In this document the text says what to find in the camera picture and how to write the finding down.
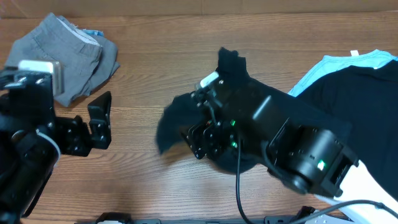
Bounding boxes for folded grey trousers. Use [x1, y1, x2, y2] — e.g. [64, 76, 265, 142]
[5, 13, 120, 107]

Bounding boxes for folded blue white cloth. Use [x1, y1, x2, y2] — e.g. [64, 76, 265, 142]
[82, 29, 104, 37]

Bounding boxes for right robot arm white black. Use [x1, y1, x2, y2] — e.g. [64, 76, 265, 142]
[181, 79, 397, 223]

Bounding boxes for black t-shirt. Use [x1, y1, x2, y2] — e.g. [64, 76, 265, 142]
[155, 46, 352, 175]
[298, 60, 397, 198]

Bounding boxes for light blue t-shirt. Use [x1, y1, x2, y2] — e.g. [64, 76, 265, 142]
[288, 49, 397, 96]

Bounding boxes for black t-shirt in pile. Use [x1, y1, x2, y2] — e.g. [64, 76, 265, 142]
[298, 60, 397, 198]

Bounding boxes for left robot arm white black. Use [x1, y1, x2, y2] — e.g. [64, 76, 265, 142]
[1, 68, 112, 223]

